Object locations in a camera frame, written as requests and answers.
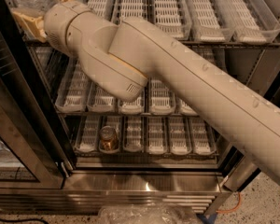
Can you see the white rounded gripper body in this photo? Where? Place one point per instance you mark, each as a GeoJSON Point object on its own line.
{"type": "Point", "coordinates": [56, 22]}

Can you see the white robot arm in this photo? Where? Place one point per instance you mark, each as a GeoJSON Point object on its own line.
{"type": "Point", "coordinates": [121, 59]}

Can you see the stainless steel fridge cabinet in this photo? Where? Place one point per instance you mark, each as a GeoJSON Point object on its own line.
{"type": "Point", "coordinates": [96, 179]}

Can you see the glass fridge door left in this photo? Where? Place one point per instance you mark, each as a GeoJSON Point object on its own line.
{"type": "Point", "coordinates": [34, 142]}

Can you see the gold beverage can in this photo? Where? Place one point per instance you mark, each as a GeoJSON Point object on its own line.
{"type": "Point", "coordinates": [108, 140]}

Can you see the clear plastic bag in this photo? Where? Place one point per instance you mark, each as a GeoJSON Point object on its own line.
{"type": "Point", "coordinates": [147, 214]}

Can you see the blue tape on floor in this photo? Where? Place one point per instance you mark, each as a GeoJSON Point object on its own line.
{"type": "Point", "coordinates": [207, 219]}

